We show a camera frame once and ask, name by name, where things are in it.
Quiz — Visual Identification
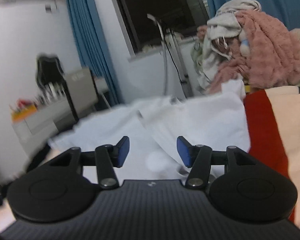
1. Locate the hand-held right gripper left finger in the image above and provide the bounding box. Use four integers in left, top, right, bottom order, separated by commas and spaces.
44, 136, 130, 190

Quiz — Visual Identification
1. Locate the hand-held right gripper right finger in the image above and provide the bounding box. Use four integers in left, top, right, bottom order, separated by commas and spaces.
176, 136, 260, 190

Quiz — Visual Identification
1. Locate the white garment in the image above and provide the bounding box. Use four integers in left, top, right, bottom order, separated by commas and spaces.
47, 80, 252, 180

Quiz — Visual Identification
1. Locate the pile of clothes and blankets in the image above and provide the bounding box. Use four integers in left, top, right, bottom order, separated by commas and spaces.
197, 10, 300, 94

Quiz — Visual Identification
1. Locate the red black cream striped blanket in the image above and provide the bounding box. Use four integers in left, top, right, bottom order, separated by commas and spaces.
0, 85, 300, 234

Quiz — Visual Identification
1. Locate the white dressing desk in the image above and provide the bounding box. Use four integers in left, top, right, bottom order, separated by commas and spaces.
11, 97, 78, 150

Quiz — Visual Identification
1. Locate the row of cosmetic bottles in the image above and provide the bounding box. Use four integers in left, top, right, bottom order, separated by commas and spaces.
32, 80, 68, 104

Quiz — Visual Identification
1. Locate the green patterned blanket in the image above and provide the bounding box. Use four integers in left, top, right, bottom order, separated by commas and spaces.
191, 40, 208, 80

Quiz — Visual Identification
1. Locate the orange box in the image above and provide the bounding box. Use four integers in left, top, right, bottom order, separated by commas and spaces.
10, 105, 38, 123

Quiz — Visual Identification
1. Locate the narrow blue curtain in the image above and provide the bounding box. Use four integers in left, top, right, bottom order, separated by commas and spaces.
62, 0, 127, 108

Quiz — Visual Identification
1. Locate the white blue plush toy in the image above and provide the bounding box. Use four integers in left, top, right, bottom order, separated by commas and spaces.
237, 31, 250, 55

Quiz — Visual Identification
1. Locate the grey white hoodie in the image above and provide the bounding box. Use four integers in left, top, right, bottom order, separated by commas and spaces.
195, 0, 262, 90

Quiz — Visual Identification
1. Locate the dark window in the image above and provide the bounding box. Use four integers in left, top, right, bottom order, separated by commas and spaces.
110, 0, 212, 55

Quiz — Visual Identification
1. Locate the grey steamer hose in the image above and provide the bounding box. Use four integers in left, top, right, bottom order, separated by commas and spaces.
147, 14, 171, 98

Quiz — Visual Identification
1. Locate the grey wall socket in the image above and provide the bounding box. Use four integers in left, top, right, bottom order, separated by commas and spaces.
44, 3, 58, 14

